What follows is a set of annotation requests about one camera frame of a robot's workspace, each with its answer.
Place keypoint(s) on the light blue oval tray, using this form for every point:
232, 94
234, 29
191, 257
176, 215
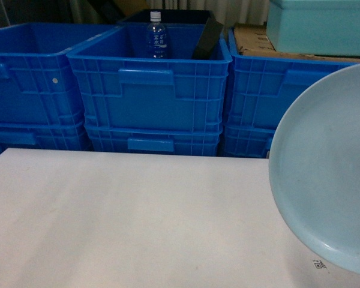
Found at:
314, 168

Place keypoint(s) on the blue crate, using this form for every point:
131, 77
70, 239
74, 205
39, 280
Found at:
246, 142
261, 89
38, 136
122, 87
37, 85
128, 140

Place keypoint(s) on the teal plastic box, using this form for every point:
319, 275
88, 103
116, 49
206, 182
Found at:
328, 28

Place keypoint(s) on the black rectangular box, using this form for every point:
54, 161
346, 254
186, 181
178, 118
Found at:
208, 40

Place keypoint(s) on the blue crate top right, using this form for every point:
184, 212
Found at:
261, 89

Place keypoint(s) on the blue crate bottom left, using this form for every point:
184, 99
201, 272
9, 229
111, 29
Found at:
38, 136

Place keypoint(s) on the blue crate top left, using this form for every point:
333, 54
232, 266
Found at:
37, 85

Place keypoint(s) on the blue crate bottom middle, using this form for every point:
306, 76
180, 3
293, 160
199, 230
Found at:
128, 140

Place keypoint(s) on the clear water bottle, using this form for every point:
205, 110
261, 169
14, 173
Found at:
156, 37

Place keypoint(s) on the blue crate bottom right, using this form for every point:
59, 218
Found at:
246, 142

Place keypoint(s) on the blue crate top middle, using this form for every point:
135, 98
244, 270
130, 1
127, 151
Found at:
122, 87

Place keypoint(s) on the brown cardboard sheet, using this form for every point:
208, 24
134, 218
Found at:
251, 40

